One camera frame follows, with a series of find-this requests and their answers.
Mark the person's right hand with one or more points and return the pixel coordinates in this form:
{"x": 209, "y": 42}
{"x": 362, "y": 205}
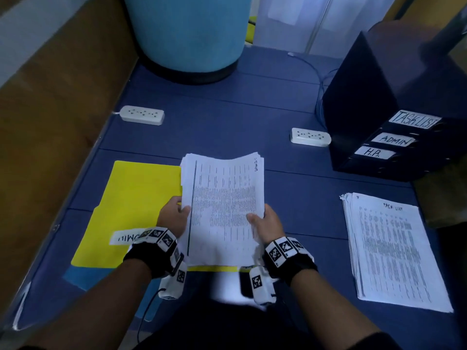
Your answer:
{"x": 268, "y": 226}

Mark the person's left hand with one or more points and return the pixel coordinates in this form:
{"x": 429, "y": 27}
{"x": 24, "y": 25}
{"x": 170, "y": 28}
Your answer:
{"x": 174, "y": 218}

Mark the yellow folder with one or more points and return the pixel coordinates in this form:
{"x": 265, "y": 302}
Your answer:
{"x": 131, "y": 207}

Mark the neat stack of printed papers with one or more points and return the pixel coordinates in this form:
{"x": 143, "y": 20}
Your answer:
{"x": 222, "y": 207}
{"x": 394, "y": 251}

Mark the person's right forearm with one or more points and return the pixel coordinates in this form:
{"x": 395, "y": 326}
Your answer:
{"x": 335, "y": 313}

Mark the person's left forearm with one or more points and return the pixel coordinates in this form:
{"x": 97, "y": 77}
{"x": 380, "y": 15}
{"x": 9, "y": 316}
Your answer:
{"x": 87, "y": 309}

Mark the person's dark trousers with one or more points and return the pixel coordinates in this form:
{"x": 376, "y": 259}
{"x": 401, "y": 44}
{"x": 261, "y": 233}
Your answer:
{"x": 233, "y": 328}

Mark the black marker wristband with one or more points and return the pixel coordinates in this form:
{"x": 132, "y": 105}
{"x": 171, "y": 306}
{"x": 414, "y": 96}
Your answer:
{"x": 152, "y": 251}
{"x": 290, "y": 260}

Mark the white power strip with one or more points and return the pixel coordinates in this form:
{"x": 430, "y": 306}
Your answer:
{"x": 311, "y": 137}
{"x": 141, "y": 115}

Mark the brown cardboard box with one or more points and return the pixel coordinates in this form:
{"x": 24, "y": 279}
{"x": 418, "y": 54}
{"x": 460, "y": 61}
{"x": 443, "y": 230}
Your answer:
{"x": 441, "y": 197}

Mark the teal cylindrical barrel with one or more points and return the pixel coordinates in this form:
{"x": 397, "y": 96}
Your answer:
{"x": 186, "y": 29}

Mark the yellow plastic item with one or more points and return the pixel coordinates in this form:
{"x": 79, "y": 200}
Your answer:
{"x": 250, "y": 31}

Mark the white partition panel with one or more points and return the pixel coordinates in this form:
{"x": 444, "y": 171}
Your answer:
{"x": 321, "y": 22}

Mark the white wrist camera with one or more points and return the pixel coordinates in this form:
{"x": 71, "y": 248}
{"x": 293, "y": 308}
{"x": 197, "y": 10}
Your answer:
{"x": 261, "y": 284}
{"x": 174, "y": 282}

